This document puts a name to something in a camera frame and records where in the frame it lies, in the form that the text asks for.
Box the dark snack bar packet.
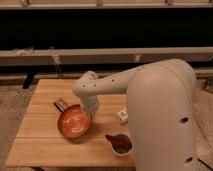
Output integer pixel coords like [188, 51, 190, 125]
[54, 98, 68, 112]

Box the orange ceramic bowl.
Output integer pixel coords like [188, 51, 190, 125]
[57, 104, 92, 138]

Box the wooden table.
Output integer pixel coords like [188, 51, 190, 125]
[6, 79, 134, 168]

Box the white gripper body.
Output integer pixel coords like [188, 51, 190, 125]
[81, 96, 99, 117]

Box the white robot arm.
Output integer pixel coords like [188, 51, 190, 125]
[73, 59, 198, 171]

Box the white cup with brown contents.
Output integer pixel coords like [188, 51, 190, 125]
[105, 134, 132, 157]

